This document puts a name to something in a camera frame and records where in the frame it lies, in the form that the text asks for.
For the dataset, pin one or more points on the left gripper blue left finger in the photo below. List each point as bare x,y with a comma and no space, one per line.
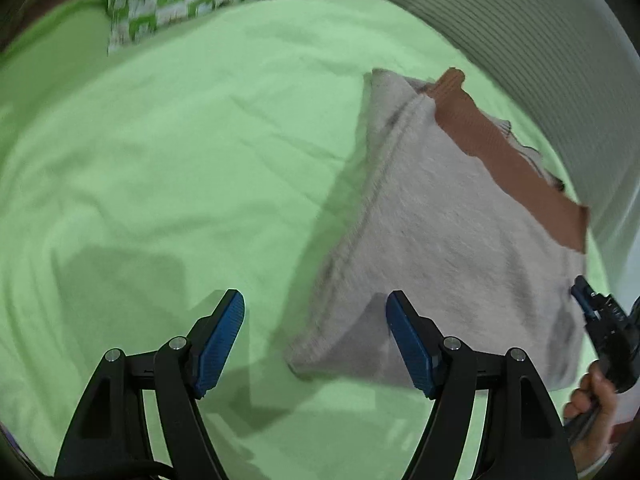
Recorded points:
108,437

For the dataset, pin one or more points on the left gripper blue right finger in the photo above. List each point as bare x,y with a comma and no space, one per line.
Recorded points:
522,437

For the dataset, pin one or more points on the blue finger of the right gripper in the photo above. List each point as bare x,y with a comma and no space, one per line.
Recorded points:
585,297

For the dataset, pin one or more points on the person right hand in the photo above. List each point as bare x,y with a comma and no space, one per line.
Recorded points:
610,425

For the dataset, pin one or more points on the green bed sheet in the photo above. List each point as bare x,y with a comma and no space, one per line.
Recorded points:
225,152

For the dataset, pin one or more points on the grey striped large pillow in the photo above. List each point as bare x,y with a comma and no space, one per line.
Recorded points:
572,68

